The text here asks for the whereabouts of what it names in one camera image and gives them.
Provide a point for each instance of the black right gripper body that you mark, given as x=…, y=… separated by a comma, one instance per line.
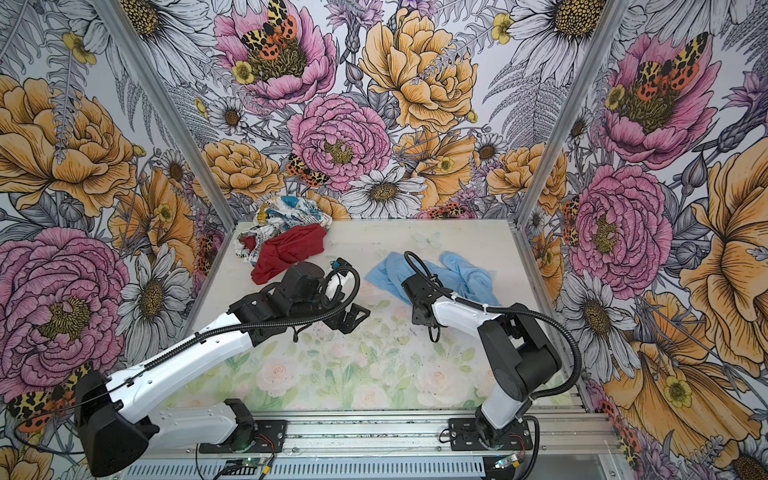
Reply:
x=418, y=320

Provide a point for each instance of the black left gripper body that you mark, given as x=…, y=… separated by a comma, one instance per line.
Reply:
x=335, y=322

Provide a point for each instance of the light blue mesh cloth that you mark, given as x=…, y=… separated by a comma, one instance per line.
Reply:
x=454, y=272

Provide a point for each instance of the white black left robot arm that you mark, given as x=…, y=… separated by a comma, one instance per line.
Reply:
x=118, y=416

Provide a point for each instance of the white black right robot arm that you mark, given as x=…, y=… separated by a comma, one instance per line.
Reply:
x=520, y=354

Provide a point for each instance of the dark red cloth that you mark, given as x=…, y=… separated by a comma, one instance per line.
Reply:
x=275, y=255

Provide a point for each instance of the white printed newspaper cloth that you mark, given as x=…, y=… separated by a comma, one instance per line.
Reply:
x=276, y=216

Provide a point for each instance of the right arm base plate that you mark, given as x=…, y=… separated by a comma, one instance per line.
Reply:
x=475, y=434

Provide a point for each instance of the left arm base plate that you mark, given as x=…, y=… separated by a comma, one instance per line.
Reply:
x=262, y=436

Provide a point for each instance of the aluminium corner post left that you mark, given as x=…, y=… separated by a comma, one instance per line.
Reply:
x=134, y=54

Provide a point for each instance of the aluminium corner post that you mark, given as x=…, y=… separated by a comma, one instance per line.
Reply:
x=599, y=48
x=134, y=54

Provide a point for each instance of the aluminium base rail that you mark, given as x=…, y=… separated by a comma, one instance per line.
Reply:
x=409, y=444

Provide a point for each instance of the aluminium corner post right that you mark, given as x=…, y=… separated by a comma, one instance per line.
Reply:
x=599, y=48

